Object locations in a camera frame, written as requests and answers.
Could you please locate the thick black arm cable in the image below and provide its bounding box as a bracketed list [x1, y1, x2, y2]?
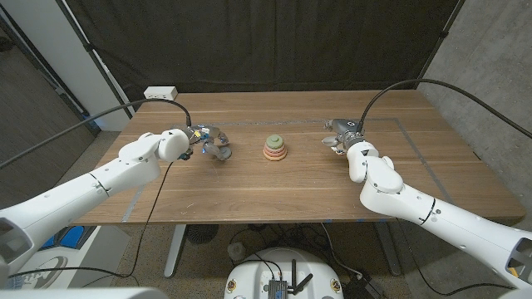
[0, 98, 193, 170]
[357, 78, 532, 140]

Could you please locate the silver router with antennas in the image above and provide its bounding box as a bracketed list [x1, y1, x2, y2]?
[268, 258, 315, 299]

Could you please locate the thin black arm wire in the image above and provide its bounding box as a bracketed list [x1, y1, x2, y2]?
[397, 218, 516, 297]
[7, 160, 175, 280]

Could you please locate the black backdrop curtain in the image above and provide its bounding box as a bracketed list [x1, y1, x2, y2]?
[62, 0, 466, 112]

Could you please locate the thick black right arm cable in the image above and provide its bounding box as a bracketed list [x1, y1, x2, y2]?
[357, 78, 532, 140]

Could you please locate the white table leg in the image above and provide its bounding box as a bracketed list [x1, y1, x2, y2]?
[164, 223, 188, 277]

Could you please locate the white floor cable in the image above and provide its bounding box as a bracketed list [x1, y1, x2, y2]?
[320, 223, 365, 278]

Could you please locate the grey table leg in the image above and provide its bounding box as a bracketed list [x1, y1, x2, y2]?
[373, 221, 402, 277]

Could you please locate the thin black right arm wire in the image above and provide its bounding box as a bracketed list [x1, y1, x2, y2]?
[397, 218, 516, 297]

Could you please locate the thin black left arm wire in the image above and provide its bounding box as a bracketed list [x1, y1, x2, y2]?
[7, 160, 175, 280]

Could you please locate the grey round floor object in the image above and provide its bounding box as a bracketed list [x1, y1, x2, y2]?
[227, 242, 247, 262]

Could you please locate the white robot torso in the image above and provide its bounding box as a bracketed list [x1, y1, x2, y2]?
[223, 247, 345, 299]

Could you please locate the white right robot shoulder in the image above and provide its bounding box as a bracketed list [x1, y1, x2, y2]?
[496, 285, 532, 299]

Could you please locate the black floor fan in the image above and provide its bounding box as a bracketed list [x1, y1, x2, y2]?
[185, 223, 220, 246]

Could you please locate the black floor cable bundle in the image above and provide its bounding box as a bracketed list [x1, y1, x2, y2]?
[229, 223, 333, 261]

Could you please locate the white left robot shoulder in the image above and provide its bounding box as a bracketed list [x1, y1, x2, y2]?
[0, 287, 170, 299]

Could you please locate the black power adapter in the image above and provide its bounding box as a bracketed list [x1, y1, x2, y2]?
[341, 272, 386, 299]

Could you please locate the black backdrop stand pole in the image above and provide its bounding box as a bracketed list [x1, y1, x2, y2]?
[413, 0, 466, 91]
[55, 0, 136, 120]

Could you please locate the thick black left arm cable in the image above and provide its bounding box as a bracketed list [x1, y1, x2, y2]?
[0, 98, 193, 170]

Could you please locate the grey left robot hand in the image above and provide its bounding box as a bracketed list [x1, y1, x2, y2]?
[181, 124, 232, 161]

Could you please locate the white power strip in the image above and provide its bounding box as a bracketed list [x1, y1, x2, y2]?
[143, 86, 179, 102]

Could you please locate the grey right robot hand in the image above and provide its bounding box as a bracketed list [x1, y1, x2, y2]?
[321, 118, 367, 155]

